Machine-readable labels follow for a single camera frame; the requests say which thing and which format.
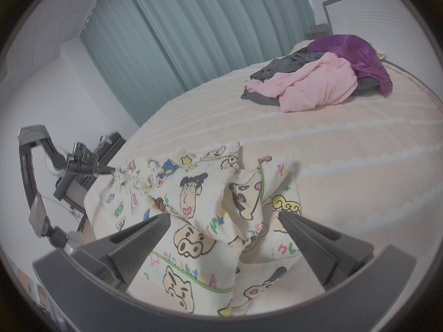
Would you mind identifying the grey bedside table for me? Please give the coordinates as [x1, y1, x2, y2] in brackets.
[305, 23, 333, 42]

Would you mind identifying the white printed pyjama top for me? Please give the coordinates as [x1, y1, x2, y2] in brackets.
[99, 141, 302, 317]

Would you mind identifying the purple garment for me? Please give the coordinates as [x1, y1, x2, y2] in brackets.
[307, 35, 393, 95]

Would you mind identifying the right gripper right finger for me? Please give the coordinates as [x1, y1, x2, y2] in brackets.
[278, 210, 375, 293]

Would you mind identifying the dark grey garment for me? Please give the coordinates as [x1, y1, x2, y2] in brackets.
[240, 47, 381, 107]

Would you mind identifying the blue-green curtain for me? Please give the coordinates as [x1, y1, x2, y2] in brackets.
[79, 0, 317, 127]

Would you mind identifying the bed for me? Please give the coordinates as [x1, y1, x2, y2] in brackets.
[83, 0, 443, 317]

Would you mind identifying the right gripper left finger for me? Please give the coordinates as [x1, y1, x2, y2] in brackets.
[71, 213, 172, 284]

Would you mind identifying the pink garment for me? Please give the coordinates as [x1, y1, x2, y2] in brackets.
[245, 52, 359, 113]

